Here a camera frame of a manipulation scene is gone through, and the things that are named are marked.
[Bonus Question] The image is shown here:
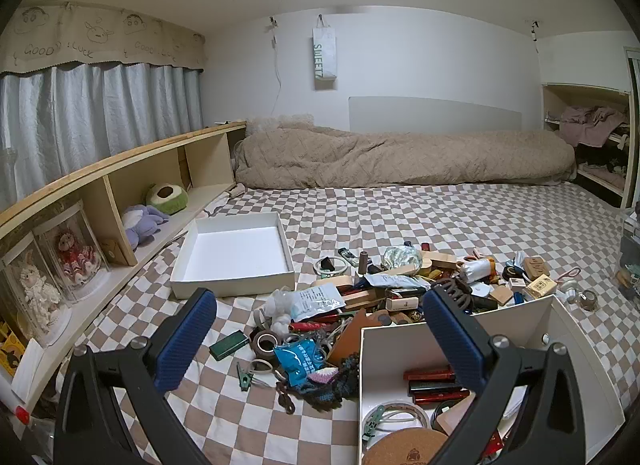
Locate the dark green rectangular case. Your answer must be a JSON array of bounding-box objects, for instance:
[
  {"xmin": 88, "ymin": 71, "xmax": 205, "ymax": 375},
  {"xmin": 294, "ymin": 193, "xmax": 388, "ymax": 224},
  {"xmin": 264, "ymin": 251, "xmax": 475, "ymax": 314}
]
[{"xmin": 210, "ymin": 334, "xmax": 249, "ymax": 361}]

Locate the wooden bedside shelf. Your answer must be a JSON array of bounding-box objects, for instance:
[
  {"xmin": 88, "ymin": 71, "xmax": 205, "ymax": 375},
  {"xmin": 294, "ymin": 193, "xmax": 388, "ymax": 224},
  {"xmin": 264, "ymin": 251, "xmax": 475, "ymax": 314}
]
[{"xmin": 0, "ymin": 121, "xmax": 247, "ymax": 416}]

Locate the white shallow tray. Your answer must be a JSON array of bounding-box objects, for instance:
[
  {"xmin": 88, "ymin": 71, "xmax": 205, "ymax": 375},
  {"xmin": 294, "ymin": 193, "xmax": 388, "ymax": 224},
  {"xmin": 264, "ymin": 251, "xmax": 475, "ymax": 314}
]
[{"xmin": 170, "ymin": 212, "xmax": 295, "ymax": 300}]

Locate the cream yellow box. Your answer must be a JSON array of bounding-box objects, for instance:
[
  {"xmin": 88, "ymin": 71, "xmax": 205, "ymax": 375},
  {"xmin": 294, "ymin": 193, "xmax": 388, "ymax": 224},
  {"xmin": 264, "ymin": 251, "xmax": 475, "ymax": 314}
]
[{"xmin": 524, "ymin": 276, "xmax": 557, "ymax": 301}]

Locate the white hanging paper bag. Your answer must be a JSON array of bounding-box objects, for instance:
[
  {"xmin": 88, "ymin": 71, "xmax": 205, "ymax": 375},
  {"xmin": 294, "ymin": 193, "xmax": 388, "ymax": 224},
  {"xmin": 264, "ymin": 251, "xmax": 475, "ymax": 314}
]
[{"xmin": 312, "ymin": 15, "xmax": 338, "ymax": 91}]

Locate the grey curtain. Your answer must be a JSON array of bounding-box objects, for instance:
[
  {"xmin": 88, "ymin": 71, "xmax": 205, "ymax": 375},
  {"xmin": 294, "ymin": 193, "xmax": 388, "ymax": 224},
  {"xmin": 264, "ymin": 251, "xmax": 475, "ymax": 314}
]
[{"xmin": 0, "ymin": 65, "xmax": 206, "ymax": 201}]

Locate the white rabbit doll display case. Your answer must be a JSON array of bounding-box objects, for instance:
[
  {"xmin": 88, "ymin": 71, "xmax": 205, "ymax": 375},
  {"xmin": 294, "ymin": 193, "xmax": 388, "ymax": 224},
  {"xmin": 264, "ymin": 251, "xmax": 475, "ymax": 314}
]
[{"xmin": 0, "ymin": 232, "xmax": 75, "ymax": 348}]

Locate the white cable ring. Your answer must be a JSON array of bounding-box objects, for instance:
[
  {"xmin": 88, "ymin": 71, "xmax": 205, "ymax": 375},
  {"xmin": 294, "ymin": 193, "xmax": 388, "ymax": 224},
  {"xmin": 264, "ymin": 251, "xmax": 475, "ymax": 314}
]
[{"xmin": 314, "ymin": 259, "xmax": 351, "ymax": 278}]

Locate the dark crochet yarn piece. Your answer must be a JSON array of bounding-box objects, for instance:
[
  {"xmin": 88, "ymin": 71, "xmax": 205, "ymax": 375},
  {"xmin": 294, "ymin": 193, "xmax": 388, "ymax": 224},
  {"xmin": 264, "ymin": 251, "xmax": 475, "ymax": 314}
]
[{"xmin": 275, "ymin": 352, "xmax": 361, "ymax": 413}]

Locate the engraved brown wooden box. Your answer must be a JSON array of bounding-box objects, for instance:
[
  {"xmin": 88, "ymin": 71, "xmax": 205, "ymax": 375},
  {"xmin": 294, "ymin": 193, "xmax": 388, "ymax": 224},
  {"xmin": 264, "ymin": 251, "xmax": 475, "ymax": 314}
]
[{"xmin": 522, "ymin": 256, "xmax": 550, "ymax": 278}]

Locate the checkered bed sheet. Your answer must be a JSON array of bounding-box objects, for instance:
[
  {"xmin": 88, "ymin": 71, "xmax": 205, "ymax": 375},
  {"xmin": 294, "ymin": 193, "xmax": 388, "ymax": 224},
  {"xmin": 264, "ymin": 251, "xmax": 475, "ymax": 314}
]
[{"xmin": 30, "ymin": 180, "xmax": 640, "ymax": 465}]

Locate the purple plush toy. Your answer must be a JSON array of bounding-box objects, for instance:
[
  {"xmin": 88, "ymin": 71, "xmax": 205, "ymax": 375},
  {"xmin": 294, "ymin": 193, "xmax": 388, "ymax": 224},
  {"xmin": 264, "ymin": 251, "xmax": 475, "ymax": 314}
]
[{"xmin": 121, "ymin": 204, "xmax": 170, "ymax": 247}]

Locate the silver foil packet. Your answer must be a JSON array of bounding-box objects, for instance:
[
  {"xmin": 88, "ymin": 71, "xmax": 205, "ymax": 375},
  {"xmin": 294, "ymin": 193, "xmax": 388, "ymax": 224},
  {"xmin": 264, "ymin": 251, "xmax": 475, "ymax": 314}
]
[{"xmin": 459, "ymin": 259, "xmax": 493, "ymax": 282}]

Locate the white blue printed packet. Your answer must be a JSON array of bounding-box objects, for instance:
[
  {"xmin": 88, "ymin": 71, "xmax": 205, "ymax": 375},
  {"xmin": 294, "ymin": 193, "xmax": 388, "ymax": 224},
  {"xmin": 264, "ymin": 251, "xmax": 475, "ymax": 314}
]
[{"xmin": 290, "ymin": 282, "xmax": 347, "ymax": 323}]

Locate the white hanging cable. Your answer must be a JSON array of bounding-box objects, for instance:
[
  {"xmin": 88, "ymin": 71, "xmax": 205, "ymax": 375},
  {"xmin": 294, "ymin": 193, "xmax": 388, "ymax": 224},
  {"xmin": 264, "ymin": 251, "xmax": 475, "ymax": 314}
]
[{"xmin": 269, "ymin": 18, "xmax": 283, "ymax": 118}]

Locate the pink clothes pile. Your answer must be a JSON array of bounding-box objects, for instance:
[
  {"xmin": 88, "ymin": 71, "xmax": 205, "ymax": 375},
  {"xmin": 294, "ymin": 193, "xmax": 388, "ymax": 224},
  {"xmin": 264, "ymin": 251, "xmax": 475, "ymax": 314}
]
[{"xmin": 559, "ymin": 106, "xmax": 628, "ymax": 146}]

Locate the green floral pouch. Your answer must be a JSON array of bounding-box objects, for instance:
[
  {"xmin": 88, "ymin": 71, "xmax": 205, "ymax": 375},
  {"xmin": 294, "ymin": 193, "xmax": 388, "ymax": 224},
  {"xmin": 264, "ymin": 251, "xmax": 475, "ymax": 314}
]
[{"xmin": 382, "ymin": 245, "xmax": 425, "ymax": 271}]

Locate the blue snack packet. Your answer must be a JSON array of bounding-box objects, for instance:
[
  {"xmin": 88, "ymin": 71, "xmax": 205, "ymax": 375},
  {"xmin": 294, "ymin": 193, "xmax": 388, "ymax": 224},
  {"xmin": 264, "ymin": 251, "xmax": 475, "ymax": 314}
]
[{"xmin": 273, "ymin": 337, "xmax": 328, "ymax": 386}]

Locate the beige printed valance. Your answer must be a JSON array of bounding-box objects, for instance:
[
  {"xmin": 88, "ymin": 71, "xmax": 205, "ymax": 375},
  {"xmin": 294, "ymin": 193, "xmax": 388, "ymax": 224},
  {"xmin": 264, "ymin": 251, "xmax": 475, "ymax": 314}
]
[{"xmin": 0, "ymin": 1, "xmax": 207, "ymax": 75}]

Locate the green avocado plush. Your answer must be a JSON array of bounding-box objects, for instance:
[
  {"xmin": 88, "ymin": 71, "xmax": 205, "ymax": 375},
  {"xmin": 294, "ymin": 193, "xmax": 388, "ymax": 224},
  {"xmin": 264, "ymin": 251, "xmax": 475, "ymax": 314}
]
[{"xmin": 146, "ymin": 183, "xmax": 190, "ymax": 216}]

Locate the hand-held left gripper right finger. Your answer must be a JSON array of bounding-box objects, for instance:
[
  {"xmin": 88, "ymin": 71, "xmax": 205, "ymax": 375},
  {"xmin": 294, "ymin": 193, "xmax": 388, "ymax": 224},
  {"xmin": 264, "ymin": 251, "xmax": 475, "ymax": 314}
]
[{"xmin": 422, "ymin": 286, "xmax": 587, "ymax": 465}]

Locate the beige quilt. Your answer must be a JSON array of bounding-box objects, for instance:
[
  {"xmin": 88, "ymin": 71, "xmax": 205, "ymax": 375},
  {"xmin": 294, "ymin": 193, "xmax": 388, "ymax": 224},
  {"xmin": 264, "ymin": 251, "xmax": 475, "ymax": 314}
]
[{"xmin": 235, "ymin": 126, "xmax": 577, "ymax": 189}]

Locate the brown hair claw clip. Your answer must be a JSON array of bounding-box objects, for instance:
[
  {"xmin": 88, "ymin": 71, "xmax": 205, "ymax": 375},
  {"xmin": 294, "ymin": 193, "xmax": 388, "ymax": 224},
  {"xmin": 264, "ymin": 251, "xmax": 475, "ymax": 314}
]
[{"xmin": 432, "ymin": 279, "xmax": 473, "ymax": 316}]

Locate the round cork coaster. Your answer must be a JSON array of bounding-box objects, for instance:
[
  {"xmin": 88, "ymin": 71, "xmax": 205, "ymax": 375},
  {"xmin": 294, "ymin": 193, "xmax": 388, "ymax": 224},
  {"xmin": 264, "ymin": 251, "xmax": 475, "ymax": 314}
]
[{"xmin": 362, "ymin": 427, "xmax": 448, "ymax": 465}]

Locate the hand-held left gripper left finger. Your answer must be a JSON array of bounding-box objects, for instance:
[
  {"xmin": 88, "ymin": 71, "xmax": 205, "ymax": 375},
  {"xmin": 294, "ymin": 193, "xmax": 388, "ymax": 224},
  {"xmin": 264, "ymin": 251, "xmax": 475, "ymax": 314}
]
[{"xmin": 54, "ymin": 287, "xmax": 218, "ymax": 465}]

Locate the clear plastic storage bin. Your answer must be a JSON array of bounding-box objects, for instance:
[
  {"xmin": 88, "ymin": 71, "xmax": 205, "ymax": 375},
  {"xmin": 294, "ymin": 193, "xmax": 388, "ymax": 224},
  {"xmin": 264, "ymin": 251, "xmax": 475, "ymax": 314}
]
[{"xmin": 619, "ymin": 210, "xmax": 640, "ymax": 268}]

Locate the brown leather piece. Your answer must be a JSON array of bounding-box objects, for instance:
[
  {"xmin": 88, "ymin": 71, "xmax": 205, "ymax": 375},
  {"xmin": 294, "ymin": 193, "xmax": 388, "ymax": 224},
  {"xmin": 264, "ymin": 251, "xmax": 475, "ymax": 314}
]
[{"xmin": 327, "ymin": 309, "xmax": 368, "ymax": 363}]

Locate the red doll display case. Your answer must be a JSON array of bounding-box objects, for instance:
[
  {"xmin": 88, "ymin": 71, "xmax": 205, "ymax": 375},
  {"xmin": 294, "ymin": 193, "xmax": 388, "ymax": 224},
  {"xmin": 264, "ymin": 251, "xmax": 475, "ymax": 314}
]
[{"xmin": 34, "ymin": 200, "xmax": 111, "ymax": 303}]

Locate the white open wardrobe shelf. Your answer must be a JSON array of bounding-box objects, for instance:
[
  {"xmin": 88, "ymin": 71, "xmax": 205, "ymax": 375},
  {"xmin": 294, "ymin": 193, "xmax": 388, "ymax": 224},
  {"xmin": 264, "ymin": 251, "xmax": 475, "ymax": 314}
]
[{"xmin": 539, "ymin": 32, "xmax": 640, "ymax": 208}]

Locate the white storage box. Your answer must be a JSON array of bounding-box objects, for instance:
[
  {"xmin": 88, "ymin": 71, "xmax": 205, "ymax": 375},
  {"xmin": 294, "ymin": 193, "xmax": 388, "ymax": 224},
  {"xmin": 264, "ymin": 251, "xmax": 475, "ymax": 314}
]
[{"xmin": 359, "ymin": 295, "xmax": 628, "ymax": 465}]

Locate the crumpled clear plastic wrap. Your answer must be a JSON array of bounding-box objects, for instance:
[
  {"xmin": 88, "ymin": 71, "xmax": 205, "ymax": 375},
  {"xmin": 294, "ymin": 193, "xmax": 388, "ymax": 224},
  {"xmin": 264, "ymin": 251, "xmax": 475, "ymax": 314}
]
[{"xmin": 262, "ymin": 287, "xmax": 296, "ymax": 333}]

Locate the brown tape roll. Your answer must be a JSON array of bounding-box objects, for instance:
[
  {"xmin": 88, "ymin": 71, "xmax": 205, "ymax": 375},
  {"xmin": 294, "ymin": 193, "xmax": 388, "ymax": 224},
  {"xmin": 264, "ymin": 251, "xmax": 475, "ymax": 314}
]
[{"xmin": 251, "ymin": 330, "xmax": 286, "ymax": 358}]

